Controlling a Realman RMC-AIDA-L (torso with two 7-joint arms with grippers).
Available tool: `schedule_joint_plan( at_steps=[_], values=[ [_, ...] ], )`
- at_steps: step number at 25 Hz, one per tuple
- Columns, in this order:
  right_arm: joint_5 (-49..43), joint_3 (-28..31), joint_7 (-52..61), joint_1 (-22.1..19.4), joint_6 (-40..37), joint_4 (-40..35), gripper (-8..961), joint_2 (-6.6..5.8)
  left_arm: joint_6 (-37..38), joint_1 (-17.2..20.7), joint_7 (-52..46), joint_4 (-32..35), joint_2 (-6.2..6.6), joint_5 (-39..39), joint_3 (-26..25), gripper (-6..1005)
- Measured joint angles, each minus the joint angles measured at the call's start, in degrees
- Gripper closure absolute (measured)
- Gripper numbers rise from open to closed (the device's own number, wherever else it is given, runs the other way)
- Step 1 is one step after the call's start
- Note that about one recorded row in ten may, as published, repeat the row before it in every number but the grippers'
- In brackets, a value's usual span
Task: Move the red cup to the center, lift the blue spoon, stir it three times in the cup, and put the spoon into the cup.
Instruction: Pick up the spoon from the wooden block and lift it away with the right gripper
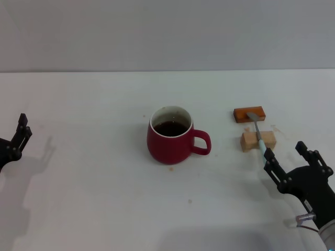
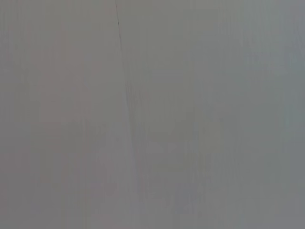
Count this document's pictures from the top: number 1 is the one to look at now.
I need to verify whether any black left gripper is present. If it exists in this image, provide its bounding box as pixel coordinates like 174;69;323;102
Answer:
0;113;33;173

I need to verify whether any light wooden block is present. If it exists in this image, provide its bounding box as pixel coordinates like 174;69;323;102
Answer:
240;130;277;153

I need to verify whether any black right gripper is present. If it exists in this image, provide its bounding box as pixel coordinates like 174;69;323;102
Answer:
263;141;335;230

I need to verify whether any right gripper cable with plug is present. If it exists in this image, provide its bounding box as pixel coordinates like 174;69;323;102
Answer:
295;213;320;233

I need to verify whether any orange wooden block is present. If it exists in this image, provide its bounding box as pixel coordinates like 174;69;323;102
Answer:
233;106;266;123

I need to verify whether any red ceramic coffee cup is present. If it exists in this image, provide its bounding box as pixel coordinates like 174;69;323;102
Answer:
146;105;212;165

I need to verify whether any light blue handled spoon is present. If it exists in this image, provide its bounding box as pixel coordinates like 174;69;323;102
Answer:
245;111;269;164

